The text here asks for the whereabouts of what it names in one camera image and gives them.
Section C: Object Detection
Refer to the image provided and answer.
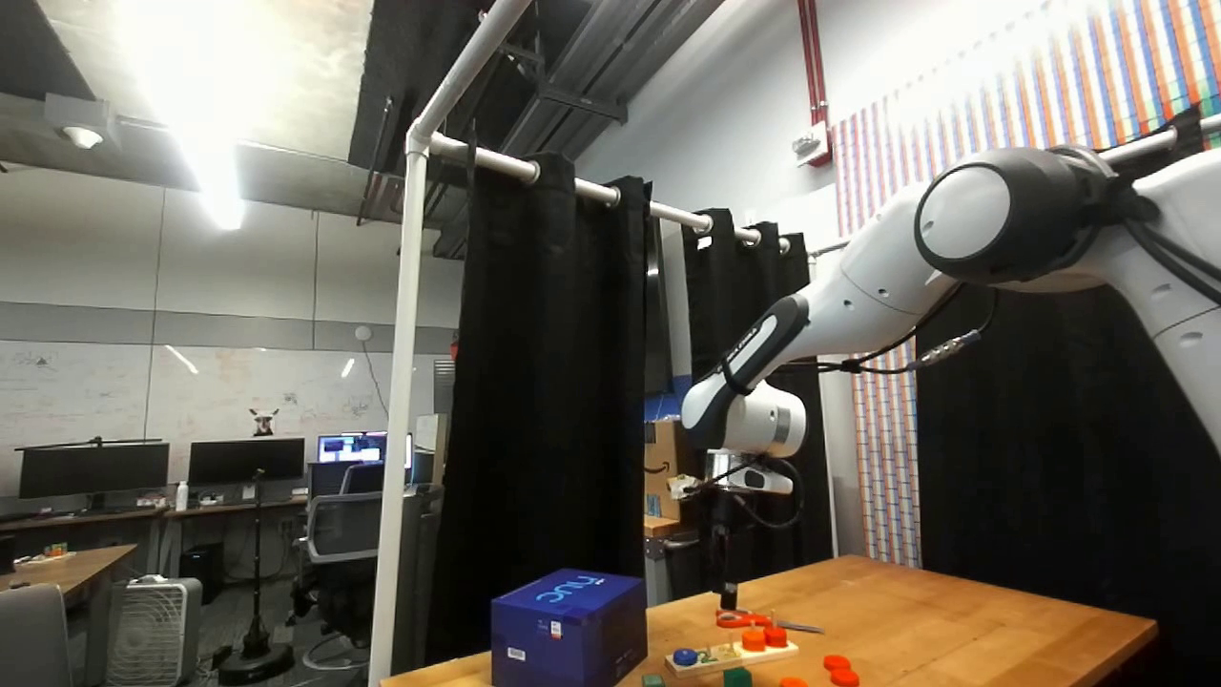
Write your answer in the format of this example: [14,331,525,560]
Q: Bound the wooden desk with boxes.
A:
[0,543,143,612]

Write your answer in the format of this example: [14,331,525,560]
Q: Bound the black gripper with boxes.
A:
[710,487,749,616]

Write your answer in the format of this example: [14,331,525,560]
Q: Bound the red wall pipe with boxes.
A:
[789,0,838,169]

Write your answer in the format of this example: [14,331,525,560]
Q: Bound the lit computer monitor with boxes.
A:
[312,426,388,471]

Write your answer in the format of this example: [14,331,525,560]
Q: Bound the orange-handled scissors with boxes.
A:
[710,608,828,639]

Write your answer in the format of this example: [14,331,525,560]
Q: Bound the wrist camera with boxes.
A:
[684,461,800,504]

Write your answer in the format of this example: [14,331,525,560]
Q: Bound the grey chair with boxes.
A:
[0,579,78,687]

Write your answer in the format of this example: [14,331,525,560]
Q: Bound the white pipe frame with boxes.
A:
[364,0,538,687]

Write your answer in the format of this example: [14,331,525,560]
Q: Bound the mesh office chair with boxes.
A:
[293,485,388,643]

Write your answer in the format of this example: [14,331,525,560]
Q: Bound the black floor stand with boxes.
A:
[211,471,298,687]

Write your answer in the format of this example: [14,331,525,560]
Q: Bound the striped wall panel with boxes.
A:
[828,0,1221,573]

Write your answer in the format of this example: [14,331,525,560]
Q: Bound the blue cardboard box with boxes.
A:
[490,566,651,687]

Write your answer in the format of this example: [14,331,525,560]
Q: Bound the long office desk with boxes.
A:
[0,491,318,536]

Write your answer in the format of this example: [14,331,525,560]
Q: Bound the fluorescent ceiling light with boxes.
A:
[112,0,255,237]

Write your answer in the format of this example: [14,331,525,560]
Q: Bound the black trash bin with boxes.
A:
[645,523,707,602]

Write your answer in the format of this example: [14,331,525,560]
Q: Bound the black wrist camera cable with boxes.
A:
[725,456,810,537]

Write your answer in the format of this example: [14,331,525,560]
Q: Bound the metal curtain rod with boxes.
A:
[1095,116,1221,172]
[424,130,766,248]

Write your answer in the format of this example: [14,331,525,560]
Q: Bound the black curtain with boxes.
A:
[684,206,838,602]
[424,151,655,668]
[912,107,1221,687]

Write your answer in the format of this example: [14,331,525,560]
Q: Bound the black arm cable with connector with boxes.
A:
[814,318,1001,380]

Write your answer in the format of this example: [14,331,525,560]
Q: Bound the black computer monitor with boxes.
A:
[183,434,312,491]
[14,434,176,504]

